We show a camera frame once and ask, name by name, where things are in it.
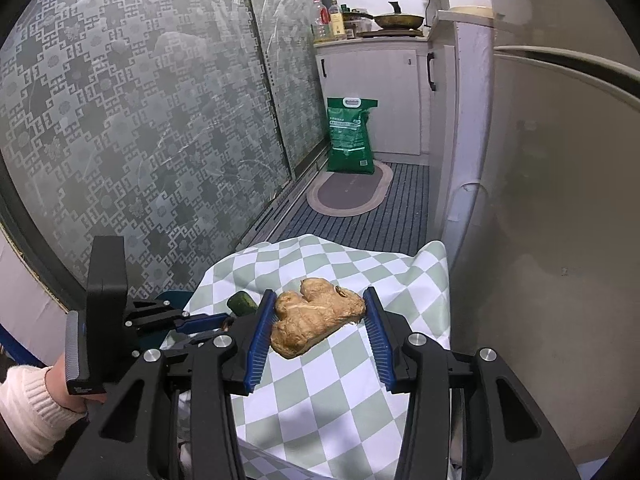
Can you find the dark sauce bottle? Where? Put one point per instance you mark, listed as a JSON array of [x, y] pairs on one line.
[[352, 24]]

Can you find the patterned frosted glass door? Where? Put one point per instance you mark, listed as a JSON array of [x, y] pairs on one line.
[[125, 135], [290, 60]]

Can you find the person's left forearm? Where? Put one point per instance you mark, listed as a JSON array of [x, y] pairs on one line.
[[30, 405]]

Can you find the ginger root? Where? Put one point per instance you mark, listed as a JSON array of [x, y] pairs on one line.
[[310, 320]]

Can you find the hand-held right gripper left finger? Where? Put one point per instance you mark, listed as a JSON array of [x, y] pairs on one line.
[[260, 345]]

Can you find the oval grey floor mat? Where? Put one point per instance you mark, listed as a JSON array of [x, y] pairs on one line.
[[350, 192]]

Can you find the striped grey floor runner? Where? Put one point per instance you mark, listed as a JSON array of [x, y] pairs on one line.
[[400, 220]]

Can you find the clear plastic bottle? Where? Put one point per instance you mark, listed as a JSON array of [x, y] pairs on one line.
[[320, 22]]

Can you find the green round fruit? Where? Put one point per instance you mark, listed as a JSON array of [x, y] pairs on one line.
[[242, 304]]

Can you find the green rice bag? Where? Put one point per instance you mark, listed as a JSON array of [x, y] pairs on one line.
[[350, 145]]

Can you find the champagne refrigerator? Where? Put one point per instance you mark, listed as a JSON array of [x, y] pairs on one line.
[[550, 185]]

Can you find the frying pan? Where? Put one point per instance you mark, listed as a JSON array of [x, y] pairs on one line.
[[400, 21]]

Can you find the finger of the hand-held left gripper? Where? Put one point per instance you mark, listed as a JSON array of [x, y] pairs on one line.
[[195, 340], [205, 321]]

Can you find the person's left hand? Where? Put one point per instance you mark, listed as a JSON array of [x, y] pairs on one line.
[[61, 377]]

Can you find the white kitchen cabinet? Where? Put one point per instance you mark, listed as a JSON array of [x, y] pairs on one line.
[[370, 80], [465, 135]]

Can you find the green checkered tablecloth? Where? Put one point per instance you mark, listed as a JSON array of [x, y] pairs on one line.
[[325, 400]]

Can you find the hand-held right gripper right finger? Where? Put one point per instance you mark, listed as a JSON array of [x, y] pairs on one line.
[[377, 345]]

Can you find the yellow cooking oil bottle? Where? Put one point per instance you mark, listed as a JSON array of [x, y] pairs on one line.
[[338, 22]]

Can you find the black induction cooker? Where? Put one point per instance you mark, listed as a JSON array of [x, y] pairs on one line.
[[390, 34]]

